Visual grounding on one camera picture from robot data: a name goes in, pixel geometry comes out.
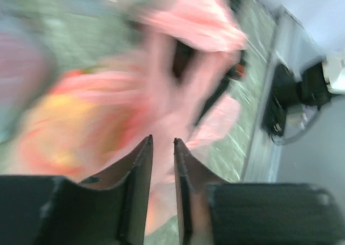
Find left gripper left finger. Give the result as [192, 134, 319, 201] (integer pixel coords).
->
[1, 136, 153, 244]

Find aluminium mounting rail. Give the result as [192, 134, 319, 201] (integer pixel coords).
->
[240, 6, 303, 183]

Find pink plastic bag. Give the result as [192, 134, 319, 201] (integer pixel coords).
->
[16, 0, 249, 235]

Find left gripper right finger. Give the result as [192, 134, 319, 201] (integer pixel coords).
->
[174, 138, 344, 244]

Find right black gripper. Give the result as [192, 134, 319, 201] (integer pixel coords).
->
[172, 40, 247, 127]

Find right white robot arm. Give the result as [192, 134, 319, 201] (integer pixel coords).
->
[194, 50, 342, 136]

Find blue tied plastic bag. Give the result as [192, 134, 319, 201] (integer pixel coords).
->
[1, 15, 52, 143]

